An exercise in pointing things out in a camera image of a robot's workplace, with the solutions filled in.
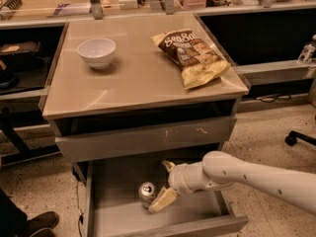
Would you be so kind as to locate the open middle drawer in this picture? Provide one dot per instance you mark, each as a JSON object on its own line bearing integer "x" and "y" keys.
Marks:
{"x": 114, "y": 208}

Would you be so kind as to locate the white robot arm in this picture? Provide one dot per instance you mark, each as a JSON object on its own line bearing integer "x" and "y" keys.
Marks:
{"x": 218, "y": 169}

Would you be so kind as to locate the closed top drawer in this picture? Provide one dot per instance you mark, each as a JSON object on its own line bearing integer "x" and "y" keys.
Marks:
{"x": 152, "y": 138}

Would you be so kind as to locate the sea salt chips bag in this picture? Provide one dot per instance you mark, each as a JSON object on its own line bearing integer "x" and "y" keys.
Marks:
{"x": 198, "y": 62}

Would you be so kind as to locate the white ceramic bowl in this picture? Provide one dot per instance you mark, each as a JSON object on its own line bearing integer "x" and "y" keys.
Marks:
{"x": 97, "y": 53}

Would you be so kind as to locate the brown shoe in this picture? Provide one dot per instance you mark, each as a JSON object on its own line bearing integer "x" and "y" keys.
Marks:
{"x": 41, "y": 225}

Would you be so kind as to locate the black office chair base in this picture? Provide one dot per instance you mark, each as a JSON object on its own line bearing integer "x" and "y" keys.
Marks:
{"x": 293, "y": 137}

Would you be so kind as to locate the black spiral whisk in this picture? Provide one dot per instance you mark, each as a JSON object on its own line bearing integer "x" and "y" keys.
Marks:
{"x": 8, "y": 9}

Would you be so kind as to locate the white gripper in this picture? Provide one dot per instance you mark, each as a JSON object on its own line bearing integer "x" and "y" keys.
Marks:
{"x": 178, "y": 179}

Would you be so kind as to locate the silver 7up soda can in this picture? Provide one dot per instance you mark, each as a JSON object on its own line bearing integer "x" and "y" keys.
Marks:
{"x": 147, "y": 193}

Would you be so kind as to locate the grey wooden drawer cabinet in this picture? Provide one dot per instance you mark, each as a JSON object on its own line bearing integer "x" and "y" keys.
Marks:
{"x": 142, "y": 86}

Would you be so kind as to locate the purple white packet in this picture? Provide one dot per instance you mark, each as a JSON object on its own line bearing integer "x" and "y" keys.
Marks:
{"x": 72, "y": 9}

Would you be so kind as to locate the clear plastic bottle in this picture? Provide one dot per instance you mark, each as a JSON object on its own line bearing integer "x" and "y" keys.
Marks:
{"x": 306, "y": 54}

